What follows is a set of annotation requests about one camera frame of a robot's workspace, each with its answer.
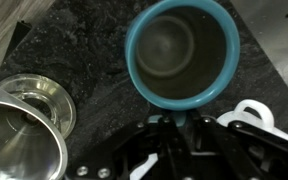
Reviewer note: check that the large white mug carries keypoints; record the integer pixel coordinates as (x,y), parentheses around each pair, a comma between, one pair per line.
(254,111)

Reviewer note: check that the steel funnel coffee dripper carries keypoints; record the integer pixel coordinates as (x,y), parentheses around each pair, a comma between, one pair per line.
(24,133)

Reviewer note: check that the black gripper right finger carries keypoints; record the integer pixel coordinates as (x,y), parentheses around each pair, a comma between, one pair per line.
(237,153)

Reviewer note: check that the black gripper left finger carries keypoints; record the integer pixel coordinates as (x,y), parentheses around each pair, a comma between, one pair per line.
(124,150)

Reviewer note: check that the stainless steel sink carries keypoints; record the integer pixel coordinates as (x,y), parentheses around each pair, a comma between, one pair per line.
(277,40)

